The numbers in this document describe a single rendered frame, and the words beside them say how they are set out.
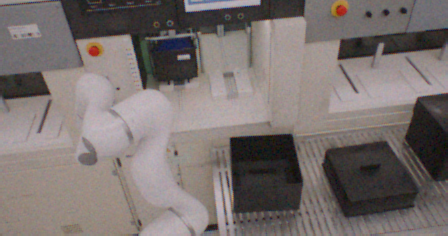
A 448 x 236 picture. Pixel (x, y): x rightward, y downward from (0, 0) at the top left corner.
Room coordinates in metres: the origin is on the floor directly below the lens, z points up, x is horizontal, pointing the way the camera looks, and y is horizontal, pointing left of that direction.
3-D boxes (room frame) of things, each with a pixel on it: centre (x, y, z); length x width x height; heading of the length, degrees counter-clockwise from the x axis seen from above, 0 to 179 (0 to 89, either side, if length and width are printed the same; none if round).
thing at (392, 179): (1.03, -0.59, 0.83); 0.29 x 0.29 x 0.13; 6
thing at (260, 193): (1.06, -0.15, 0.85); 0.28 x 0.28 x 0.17; 89
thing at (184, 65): (1.75, 0.24, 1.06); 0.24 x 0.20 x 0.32; 94
